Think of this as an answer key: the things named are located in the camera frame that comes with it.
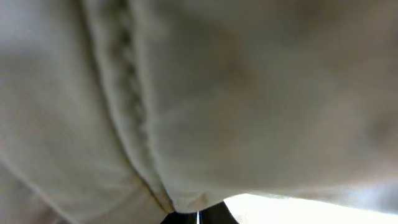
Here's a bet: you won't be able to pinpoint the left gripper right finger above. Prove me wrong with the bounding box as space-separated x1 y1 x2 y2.
198 201 239 224

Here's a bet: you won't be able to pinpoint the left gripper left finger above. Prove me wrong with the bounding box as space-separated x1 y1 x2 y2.
160 212 198 224

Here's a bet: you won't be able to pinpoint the beige khaki shorts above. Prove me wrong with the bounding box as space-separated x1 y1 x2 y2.
1 0 397 223

